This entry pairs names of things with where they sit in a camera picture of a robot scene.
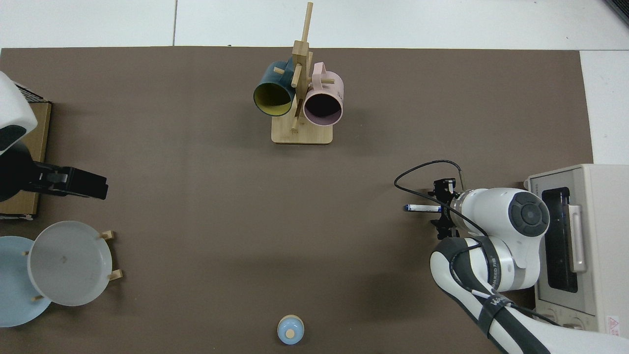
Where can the blue and white marker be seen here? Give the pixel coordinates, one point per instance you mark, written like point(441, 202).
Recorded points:
point(420, 208)

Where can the wooden plate rack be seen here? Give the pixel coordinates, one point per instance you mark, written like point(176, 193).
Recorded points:
point(108, 235)

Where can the grey plate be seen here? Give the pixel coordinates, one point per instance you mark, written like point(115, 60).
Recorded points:
point(69, 263)

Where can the light blue plate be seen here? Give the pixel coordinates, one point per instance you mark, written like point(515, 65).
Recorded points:
point(12, 285)

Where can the brown table cloth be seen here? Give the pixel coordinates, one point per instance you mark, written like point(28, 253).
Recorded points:
point(196, 196)

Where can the pink cup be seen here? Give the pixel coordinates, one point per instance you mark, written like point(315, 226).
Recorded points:
point(322, 108)

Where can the wooden cup stand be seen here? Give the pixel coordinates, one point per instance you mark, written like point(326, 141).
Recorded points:
point(302, 135)

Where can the pale toaster oven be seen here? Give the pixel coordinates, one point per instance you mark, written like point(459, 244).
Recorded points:
point(599, 221)

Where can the small blue round thing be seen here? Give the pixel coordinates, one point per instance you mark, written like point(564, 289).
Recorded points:
point(291, 330)

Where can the dark blue cup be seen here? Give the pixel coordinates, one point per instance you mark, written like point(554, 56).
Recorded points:
point(275, 98)

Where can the dark corner object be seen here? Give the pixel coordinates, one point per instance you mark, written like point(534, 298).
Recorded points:
point(621, 7)

